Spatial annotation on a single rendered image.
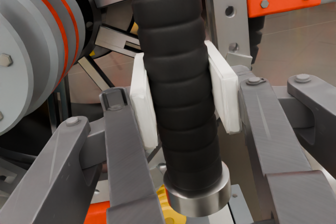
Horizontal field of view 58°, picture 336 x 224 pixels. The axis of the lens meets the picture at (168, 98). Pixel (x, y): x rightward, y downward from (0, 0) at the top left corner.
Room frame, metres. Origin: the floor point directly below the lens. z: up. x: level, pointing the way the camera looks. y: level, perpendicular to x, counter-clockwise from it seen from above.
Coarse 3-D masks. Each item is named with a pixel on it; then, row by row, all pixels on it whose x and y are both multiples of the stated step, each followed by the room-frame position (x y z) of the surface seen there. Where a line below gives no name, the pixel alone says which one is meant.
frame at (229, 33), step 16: (208, 0) 0.41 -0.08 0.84; (224, 0) 0.37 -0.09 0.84; (240, 0) 0.37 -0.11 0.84; (208, 16) 0.41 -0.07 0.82; (224, 16) 0.37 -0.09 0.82; (240, 16) 0.37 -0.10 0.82; (224, 32) 0.37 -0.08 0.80; (240, 32) 0.37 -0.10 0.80; (224, 48) 0.37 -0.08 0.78; (240, 48) 0.37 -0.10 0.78; (240, 64) 0.36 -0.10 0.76; (160, 144) 0.38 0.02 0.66; (0, 160) 0.43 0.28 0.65; (160, 160) 0.37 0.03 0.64; (0, 176) 0.42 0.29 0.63; (16, 176) 0.41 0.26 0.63; (160, 176) 0.37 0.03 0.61; (0, 192) 0.37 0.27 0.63; (96, 192) 0.38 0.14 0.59; (0, 208) 0.37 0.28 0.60
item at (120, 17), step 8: (128, 0) 0.82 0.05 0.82; (112, 8) 0.82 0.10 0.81; (120, 8) 0.82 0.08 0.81; (128, 8) 0.82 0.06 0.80; (112, 16) 0.82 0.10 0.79; (120, 16) 0.82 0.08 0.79; (128, 16) 0.82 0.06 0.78; (88, 24) 0.78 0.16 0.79; (112, 24) 0.82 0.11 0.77; (120, 24) 0.82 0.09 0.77; (128, 24) 0.82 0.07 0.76; (96, 48) 0.82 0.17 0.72; (104, 48) 0.82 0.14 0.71; (96, 56) 0.82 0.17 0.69
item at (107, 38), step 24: (96, 0) 0.47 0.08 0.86; (120, 0) 0.47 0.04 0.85; (96, 24) 0.48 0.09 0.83; (120, 48) 0.47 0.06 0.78; (96, 72) 0.47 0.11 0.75; (48, 96) 0.48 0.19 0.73; (24, 120) 0.56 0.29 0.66; (48, 120) 0.58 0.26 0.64; (0, 144) 0.47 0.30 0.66; (24, 144) 0.49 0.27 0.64
